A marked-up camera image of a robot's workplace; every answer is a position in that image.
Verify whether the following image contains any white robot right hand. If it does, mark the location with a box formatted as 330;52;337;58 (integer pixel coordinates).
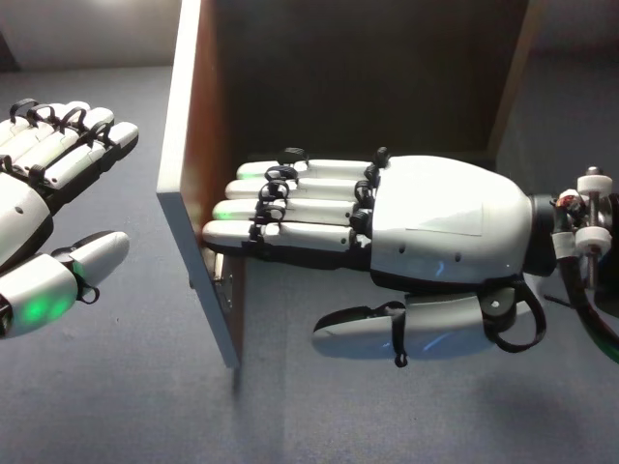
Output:
201;146;547;368

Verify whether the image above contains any round silver keyhole lock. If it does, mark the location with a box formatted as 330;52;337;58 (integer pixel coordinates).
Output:
211;251;236;318

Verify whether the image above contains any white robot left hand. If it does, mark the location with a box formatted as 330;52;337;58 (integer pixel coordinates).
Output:
0;98;140;339

